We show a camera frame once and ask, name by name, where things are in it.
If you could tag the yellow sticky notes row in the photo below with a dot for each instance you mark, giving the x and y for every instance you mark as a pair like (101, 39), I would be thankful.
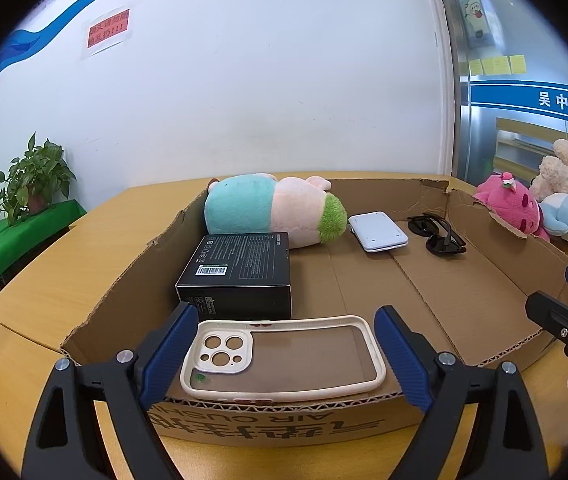
(496, 65)

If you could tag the pink plush toy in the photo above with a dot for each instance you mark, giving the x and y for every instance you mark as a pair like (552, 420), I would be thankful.
(509, 205)

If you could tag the black sunglasses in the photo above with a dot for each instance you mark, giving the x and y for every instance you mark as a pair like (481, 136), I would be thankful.
(439, 245)

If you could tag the beige rabbit plush toy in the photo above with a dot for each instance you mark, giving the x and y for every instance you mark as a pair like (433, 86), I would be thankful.
(559, 170)

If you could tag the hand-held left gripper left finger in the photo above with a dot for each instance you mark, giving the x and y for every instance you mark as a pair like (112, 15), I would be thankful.
(168, 355)

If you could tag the cartoon sheep poster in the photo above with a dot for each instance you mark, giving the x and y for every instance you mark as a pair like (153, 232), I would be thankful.
(479, 15)

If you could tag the black product box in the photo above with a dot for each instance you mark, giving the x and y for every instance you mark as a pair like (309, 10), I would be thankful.
(244, 260)

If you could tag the white small flat case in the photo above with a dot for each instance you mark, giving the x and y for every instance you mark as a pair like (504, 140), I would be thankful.
(376, 230)

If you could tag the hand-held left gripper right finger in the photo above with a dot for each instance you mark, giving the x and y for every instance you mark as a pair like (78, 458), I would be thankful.
(401, 360)

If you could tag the blue banner strip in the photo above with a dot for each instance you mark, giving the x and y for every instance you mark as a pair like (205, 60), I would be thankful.
(514, 97)

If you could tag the red wall sign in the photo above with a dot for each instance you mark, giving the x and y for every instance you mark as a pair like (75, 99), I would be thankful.
(108, 32)

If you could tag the white clear phone case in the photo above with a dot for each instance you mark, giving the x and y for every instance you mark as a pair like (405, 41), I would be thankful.
(241, 366)

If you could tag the wooden desk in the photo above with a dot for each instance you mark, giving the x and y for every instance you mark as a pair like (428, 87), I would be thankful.
(38, 300)

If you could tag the large potted green plant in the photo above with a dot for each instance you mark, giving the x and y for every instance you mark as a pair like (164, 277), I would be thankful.
(33, 175)

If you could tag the teal pink pig plush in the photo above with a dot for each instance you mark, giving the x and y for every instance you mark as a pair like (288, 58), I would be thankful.
(244, 205)

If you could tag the green table cloth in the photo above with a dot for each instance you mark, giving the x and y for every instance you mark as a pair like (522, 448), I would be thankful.
(13, 245)

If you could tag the brown cardboard box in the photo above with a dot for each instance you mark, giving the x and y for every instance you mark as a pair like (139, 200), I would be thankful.
(464, 300)

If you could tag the blue wave wall decal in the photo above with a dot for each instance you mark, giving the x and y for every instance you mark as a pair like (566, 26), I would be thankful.
(28, 40)

